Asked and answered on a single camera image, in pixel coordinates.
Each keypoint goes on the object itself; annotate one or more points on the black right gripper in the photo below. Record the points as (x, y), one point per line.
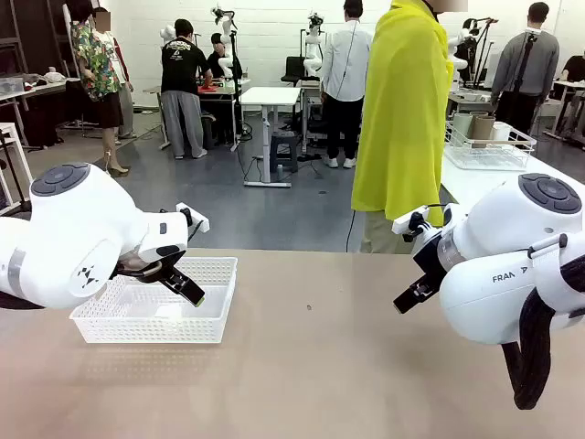
(432, 253)

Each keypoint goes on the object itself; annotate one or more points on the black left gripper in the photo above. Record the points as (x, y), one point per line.
(151, 270)

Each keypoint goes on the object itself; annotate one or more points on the white perforated plastic basket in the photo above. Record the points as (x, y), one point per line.
(137, 329)

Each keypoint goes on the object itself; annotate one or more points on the beige plastic cup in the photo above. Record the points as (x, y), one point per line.
(483, 128)

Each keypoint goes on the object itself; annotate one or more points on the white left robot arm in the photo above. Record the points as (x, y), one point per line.
(68, 228)

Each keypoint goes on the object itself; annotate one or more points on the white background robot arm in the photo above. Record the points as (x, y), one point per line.
(313, 50)
(168, 34)
(226, 46)
(461, 41)

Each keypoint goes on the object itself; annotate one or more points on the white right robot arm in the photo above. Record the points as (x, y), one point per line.
(493, 219)

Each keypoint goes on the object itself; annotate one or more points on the white paper label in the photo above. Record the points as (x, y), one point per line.
(166, 312)

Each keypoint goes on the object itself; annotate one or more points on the white side table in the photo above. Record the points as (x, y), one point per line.
(466, 183)

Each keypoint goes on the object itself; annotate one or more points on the dark plastic stool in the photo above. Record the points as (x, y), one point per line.
(283, 146)

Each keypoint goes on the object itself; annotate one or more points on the person in yellow cape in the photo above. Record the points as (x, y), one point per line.
(402, 114)

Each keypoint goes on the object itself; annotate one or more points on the white plastic cup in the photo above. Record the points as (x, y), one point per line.
(500, 131)

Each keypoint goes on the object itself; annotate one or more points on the grey work table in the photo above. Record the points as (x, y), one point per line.
(224, 91)

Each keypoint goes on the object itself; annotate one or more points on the red object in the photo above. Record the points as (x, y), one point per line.
(209, 88)

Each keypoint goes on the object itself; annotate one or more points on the black floor tripod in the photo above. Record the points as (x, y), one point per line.
(16, 183)

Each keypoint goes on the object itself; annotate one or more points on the white height-adjustable desk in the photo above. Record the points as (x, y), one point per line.
(269, 96)

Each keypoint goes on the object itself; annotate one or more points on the person in black t-shirt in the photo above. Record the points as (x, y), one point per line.
(180, 64)

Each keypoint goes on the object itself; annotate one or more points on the seated person in black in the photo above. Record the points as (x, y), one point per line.
(217, 64)

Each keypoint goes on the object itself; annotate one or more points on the person in white red top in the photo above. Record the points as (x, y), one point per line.
(122, 68)

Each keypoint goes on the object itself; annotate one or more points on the person in white shirt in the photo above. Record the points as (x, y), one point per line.
(345, 64)

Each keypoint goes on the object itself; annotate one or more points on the black office chair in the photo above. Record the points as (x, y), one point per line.
(292, 68)

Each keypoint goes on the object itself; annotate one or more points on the long grey table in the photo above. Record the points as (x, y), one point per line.
(45, 87)

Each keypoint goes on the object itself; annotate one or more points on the person in floral shirt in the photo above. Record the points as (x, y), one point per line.
(96, 59)

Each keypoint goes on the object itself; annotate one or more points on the white far table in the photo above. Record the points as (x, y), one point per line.
(569, 89)

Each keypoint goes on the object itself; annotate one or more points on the person in grey sweater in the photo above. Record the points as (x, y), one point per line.
(530, 64)

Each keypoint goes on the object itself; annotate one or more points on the brown black tripod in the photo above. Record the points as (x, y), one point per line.
(485, 41)

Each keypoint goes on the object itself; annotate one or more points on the clear plastic box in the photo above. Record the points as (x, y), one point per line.
(11, 86)

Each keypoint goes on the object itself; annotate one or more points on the person in dark clothes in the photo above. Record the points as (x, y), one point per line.
(575, 68)

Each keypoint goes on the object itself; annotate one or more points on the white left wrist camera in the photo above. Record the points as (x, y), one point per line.
(196, 219)

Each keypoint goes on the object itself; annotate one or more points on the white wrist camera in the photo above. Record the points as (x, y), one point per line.
(196, 219)
(409, 221)

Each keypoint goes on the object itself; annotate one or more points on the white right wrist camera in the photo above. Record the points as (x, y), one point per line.
(409, 221)

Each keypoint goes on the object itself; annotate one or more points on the black camera stand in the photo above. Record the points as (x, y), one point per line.
(236, 91)

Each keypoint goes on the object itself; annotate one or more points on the metal frame workbench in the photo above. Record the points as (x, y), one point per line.
(313, 91)

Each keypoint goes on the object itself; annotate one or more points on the white frame shelf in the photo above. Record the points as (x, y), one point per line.
(13, 130)

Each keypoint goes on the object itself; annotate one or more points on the tripod with white camera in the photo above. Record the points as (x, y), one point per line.
(528, 59)

